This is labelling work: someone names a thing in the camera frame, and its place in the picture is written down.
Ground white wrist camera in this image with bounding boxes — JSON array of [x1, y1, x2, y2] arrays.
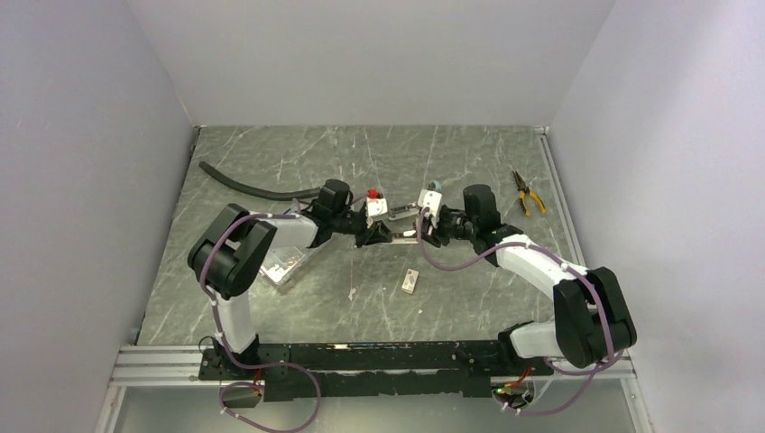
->
[[417, 189, 443, 217], [365, 189, 389, 220]]

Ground white staple box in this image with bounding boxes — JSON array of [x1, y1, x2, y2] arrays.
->
[[401, 269, 419, 294]]

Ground aluminium frame profile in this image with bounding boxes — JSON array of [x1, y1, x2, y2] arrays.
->
[[108, 345, 638, 387]]

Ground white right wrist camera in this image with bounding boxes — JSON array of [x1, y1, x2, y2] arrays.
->
[[417, 189, 443, 217]]

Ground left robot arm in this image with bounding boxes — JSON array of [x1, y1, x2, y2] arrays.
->
[[187, 180, 391, 379]]

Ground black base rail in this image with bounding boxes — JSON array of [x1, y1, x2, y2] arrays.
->
[[200, 339, 552, 402]]

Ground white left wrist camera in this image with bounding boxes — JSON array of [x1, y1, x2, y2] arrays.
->
[[365, 189, 389, 220]]

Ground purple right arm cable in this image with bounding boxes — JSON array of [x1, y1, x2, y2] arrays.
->
[[415, 206, 629, 418]]

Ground black corrugated hose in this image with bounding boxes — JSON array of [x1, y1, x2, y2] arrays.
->
[[198, 161, 322, 202]]

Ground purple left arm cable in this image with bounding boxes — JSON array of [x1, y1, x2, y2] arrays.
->
[[198, 199, 372, 433]]

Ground yellow handled pliers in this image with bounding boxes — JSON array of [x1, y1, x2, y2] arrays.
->
[[512, 170, 547, 217]]

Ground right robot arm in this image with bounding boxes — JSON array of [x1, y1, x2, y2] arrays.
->
[[415, 184, 638, 374]]

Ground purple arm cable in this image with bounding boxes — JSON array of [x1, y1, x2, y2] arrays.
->
[[415, 206, 629, 418], [198, 199, 372, 433]]

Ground clear plastic screw organizer box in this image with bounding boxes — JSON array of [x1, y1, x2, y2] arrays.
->
[[259, 246, 315, 288]]

